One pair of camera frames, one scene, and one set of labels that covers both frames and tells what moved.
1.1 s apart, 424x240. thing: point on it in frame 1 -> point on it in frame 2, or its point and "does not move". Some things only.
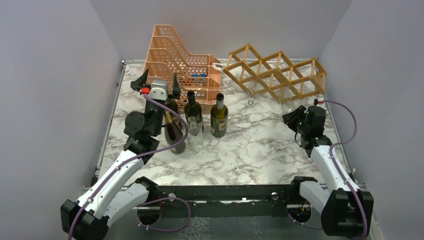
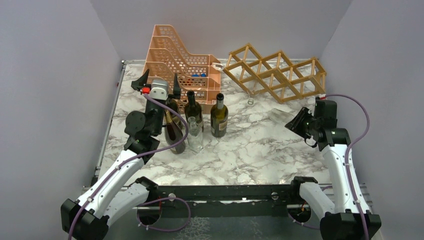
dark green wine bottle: x=193 y=109 does not move
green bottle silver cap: x=219 y=115 does not move
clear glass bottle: x=195 y=136 does not move
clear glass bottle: x=288 y=104 -> x=280 y=116
